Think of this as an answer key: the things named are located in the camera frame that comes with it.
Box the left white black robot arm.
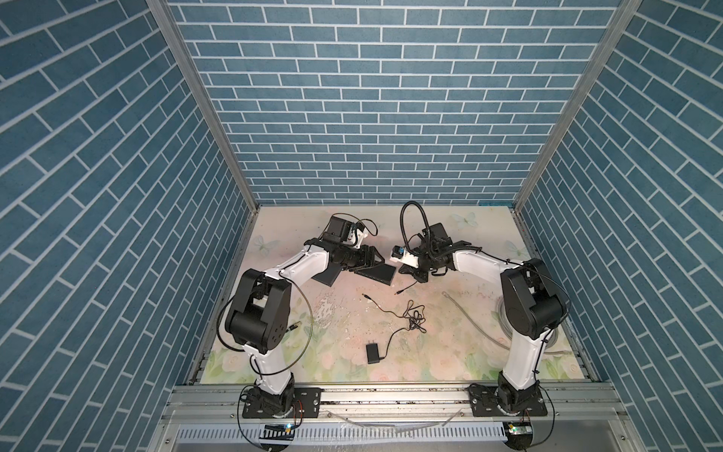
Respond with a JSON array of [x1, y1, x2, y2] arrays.
[[224, 239, 385, 396]]

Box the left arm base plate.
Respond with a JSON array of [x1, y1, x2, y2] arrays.
[[241, 387, 322, 419]]

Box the black loose power adapter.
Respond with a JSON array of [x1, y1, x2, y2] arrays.
[[365, 343, 382, 365]]

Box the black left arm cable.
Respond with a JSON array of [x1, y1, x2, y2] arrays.
[[215, 270, 316, 379]]

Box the aluminium front rail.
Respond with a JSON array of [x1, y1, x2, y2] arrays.
[[161, 380, 628, 424]]

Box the black loose adapter cord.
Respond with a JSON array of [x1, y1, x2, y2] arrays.
[[361, 292, 429, 360]]

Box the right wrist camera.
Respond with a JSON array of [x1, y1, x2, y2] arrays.
[[391, 223, 453, 267]]

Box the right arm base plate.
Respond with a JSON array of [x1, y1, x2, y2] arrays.
[[466, 383, 548, 417]]

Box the black ribbed network switch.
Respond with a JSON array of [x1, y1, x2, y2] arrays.
[[355, 264, 397, 286]]

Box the grey ethernet cable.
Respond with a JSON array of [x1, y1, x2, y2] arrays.
[[441, 290, 574, 356]]

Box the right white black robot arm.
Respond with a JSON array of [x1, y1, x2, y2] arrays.
[[391, 241, 569, 392]]

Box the white slotted cable duct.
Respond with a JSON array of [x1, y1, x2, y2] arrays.
[[176, 422, 508, 446]]

